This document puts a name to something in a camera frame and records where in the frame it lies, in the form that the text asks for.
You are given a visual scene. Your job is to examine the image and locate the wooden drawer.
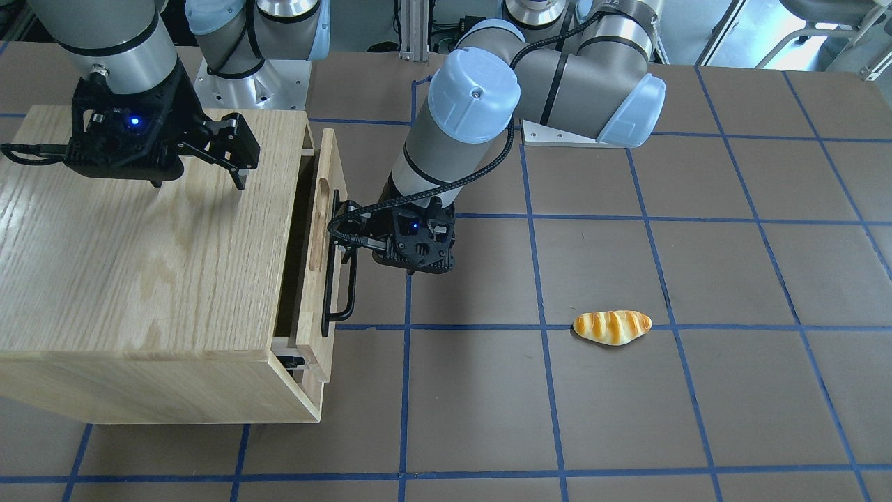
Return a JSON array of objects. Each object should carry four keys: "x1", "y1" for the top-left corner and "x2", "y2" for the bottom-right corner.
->
[{"x1": 274, "y1": 128, "x2": 347, "y2": 383}]

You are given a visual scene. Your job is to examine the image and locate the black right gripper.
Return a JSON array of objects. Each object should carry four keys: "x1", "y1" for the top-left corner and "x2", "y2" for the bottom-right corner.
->
[{"x1": 63, "y1": 73, "x2": 261, "y2": 190}]

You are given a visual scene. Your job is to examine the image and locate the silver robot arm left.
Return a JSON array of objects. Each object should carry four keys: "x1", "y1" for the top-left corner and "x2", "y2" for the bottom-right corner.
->
[{"x1": 328, "y1": 1, "x2": 666, "y2": 274}]

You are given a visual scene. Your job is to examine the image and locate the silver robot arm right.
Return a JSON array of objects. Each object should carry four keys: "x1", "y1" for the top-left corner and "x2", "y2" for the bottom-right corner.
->
[{"x1": 2, "y1": 1, "x2": 261, "y2": 190}]

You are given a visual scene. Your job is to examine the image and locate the toy bread loaf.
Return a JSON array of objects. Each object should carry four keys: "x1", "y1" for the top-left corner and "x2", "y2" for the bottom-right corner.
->
[{"x1": 571, "y1": 310, "x2": 653, "y2": 347}]

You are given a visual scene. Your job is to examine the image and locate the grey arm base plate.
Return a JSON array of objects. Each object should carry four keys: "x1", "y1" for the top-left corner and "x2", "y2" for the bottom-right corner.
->
[{"x1": 521, "y1": 120, "x2": 622, "y2": 149}]

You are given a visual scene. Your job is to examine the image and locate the wooden drawer cabinet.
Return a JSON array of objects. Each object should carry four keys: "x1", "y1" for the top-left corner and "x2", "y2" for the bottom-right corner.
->
[{"x1": 1, "y1": 110, "x2": 325, "y2": 425}]

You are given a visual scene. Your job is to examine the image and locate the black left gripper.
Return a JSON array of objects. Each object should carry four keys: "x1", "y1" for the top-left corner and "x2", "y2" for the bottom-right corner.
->
[{"x1": 330, "y1": 197, "x2": 455, "y2": 274}]

